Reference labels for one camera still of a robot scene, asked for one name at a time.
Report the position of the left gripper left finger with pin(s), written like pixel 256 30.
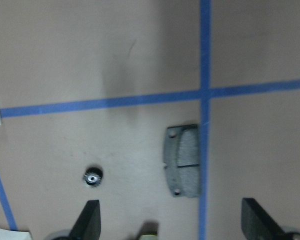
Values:
pixel 88 224

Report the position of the black gear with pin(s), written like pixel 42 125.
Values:
pixel 93 176

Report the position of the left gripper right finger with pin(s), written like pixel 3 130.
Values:
pixel 257 224

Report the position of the black brake pad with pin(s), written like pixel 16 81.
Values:
pixel 181 158

